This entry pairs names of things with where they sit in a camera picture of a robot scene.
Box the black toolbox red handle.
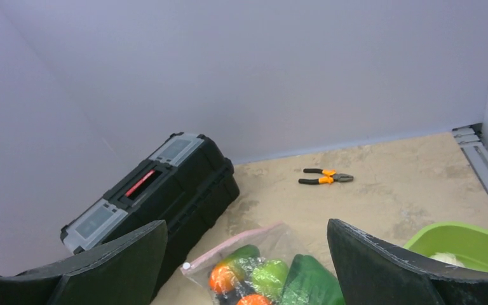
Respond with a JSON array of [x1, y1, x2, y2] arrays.
[[60, 132, 241, 302]]

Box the white garlic toy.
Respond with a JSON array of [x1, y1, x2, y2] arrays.
[[430, 252, 465, 268]]

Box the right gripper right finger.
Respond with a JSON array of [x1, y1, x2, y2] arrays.
[[327, 219, 488, 304]]

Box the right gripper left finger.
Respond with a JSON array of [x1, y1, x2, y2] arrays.
[[0, 220, 167, 304]]

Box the clear zip top bag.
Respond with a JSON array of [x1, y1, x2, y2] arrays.
[[181, 222, 345, 305]]

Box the green apple toy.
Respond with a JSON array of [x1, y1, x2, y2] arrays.
[[250, 259, 289, 301]]

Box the orange black pliers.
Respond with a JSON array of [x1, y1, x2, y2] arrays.
[[298, 168, 354, 185]]

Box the orange mango toy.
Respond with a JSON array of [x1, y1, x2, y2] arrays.
[[209, 245, 261, 294]]

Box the green plastic basin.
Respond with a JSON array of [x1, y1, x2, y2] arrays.
[[404, 222, 488, 272]]

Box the orange tangerine toy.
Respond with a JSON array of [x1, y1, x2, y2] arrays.
[[236, 294, 273, 305]]

